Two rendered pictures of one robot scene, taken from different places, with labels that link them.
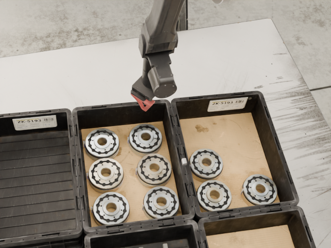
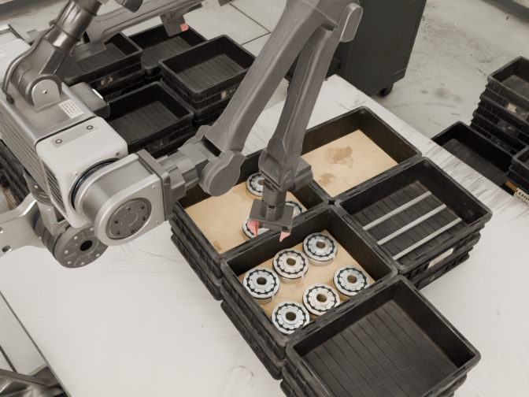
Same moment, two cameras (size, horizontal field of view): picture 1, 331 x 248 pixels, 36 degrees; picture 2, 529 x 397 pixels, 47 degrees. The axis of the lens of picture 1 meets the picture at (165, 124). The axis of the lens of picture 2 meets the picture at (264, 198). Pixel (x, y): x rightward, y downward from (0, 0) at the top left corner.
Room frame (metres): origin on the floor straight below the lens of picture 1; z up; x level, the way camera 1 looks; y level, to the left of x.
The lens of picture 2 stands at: (1.20, 0.93, 2.26)
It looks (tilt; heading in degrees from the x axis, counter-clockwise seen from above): 48 degrees down; 248
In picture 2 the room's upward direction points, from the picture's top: 6 degrees clockwise
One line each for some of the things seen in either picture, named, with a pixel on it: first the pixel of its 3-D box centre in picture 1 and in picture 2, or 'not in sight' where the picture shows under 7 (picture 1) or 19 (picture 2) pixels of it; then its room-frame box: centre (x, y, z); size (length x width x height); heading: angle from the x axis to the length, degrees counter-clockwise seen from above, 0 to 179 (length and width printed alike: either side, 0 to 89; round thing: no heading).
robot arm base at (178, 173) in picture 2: not in sight; (169, 178); (1.09, 0.16, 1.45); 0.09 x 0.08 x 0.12; 114
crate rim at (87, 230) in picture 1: (130, 161); (309, 268); (0.71, 0.08, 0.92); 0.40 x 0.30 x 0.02; 18
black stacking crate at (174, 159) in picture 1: (129, 170); (307, 279); (0.71, 0.08, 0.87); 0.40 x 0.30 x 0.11; 18
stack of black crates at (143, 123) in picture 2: not in sight; (142, 141); (1.00, -1.19, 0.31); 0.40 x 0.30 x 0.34; 24
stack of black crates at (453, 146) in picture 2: not in sight; (467, 172); (-0.48, -0.69, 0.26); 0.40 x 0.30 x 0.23; 114
